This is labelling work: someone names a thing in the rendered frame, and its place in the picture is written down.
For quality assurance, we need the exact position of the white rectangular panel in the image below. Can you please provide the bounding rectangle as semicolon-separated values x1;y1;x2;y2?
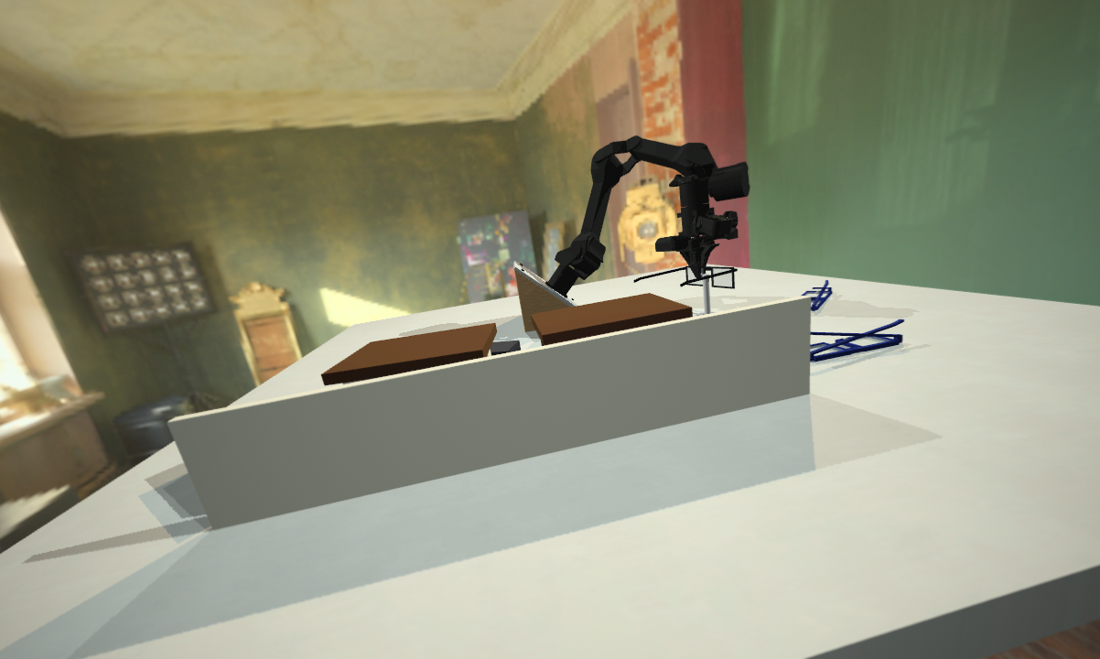
167;296;811;530

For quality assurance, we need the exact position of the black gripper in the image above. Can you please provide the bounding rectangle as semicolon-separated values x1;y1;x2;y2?
655;204;738;278

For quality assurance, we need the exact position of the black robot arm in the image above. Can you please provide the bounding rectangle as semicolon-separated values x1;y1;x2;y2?
545;135;750;297

